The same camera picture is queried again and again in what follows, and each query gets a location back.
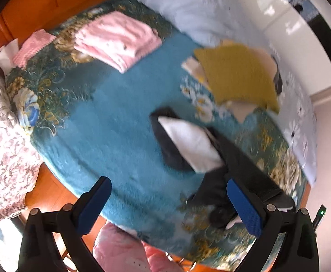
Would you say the light blue floral quilt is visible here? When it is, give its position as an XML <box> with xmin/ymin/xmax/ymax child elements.
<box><xmin>137</xmin><ymin>0</ymin><xmax>317</xmax><ymax>185</ymax></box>

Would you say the pink floral pillow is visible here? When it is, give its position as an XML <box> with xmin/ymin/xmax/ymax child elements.
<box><xmin>92</xmin><ymin>221</ymin><xmax>183</xmax><ymax>272</ymax></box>

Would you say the teal floral blanket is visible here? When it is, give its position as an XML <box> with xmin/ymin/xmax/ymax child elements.
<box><xmin>6</xmin><ymin>0</ymin><xmax>307</xmax><ymax>271</ymax></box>

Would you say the small pink knit cloth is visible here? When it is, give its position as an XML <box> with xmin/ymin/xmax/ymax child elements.
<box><xmin>12</xmin><ymin>29</ymin><xmax>56</xmax><ymax>68</ymax></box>

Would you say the white cloth piece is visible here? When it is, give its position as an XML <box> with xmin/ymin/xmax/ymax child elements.
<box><xmin>0</xmin><ymin>38</ymin><xmax>19</xmax><ymax>75</ymax></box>

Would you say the pink floral bedding bundle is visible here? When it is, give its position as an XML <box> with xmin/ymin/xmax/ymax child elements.
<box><xmin>0</xmin><ymin>76</ymin><xmax>42</xmax><ymax>221</ymax></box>

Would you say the black and white jacket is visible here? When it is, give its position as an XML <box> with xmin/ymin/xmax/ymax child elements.
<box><xmin>150</xmin><ymin>107</ymin><xmax>295</xmax><ymax>229</ymax></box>

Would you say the mustard yellow knit garment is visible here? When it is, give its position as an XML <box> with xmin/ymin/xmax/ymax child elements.
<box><xmin>194</xmin><ymin>44</ymin><xmax>280</xmax><ymax>113</ymax></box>

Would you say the folded pink garment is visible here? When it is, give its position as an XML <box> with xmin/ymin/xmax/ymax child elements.
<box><xmin>74</xmin><ymin>11</ymin><xmax>162</xmax><ymax>74</ymax></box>

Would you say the white wardrobe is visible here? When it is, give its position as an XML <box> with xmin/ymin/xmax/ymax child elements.
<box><xmin>239</xmin><ymin>0</ymin><xmax>331</xmax><ymax>95</ymax></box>

